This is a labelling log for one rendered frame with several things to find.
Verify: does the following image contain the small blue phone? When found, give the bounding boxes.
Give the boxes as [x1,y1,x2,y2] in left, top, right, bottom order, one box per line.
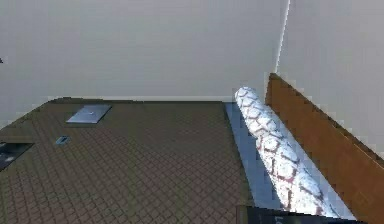
[54,135,71,146]

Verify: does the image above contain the brown quilted bed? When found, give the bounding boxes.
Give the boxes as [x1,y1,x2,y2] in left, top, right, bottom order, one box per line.
[0,72,384,224]

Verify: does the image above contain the grey closed laptop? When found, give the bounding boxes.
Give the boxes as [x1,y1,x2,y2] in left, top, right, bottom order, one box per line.
[65,104,113,125]

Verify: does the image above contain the white patterned pillow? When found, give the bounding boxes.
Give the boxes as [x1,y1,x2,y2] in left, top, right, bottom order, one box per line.
[234,86,341,219]

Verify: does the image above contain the black flat book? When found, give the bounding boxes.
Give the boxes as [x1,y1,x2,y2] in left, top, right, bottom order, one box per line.
[0,142,35,172]

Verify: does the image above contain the black box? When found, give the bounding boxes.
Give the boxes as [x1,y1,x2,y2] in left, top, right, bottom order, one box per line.
[235,204,368,224]

